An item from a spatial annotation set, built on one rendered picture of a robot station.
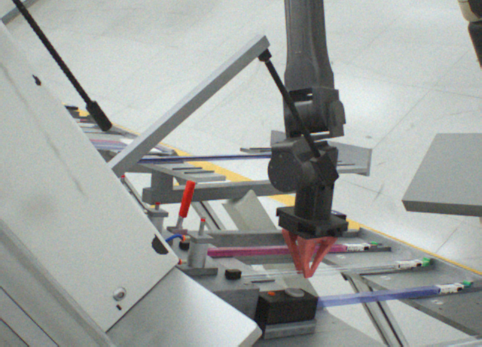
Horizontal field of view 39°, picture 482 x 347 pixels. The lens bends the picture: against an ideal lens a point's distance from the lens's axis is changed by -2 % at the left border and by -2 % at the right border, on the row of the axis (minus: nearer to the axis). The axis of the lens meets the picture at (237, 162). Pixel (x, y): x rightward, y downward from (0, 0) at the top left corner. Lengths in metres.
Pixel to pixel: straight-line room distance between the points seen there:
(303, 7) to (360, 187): 1.74
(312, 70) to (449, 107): 1.95
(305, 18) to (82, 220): 0.67
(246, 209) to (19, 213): 1.16
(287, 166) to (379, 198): 1.69
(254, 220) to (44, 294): 1.31
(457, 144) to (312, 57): 0.79
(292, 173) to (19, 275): 0.72
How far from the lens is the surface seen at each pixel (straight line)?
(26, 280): 0.26
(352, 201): 2.67
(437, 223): 2.43
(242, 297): 0.79
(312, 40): 1.02
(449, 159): 1.70
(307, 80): 1.01
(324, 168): 0.87
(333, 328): 0.90
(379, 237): 1.38
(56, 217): 0.41
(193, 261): 0.80
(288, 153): 0.94
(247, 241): 1.24
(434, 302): 1.10
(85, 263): 0.43
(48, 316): 0.27
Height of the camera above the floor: 1.65
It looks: 31 degrees down
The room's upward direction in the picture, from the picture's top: 32 degrees counter-clockwise
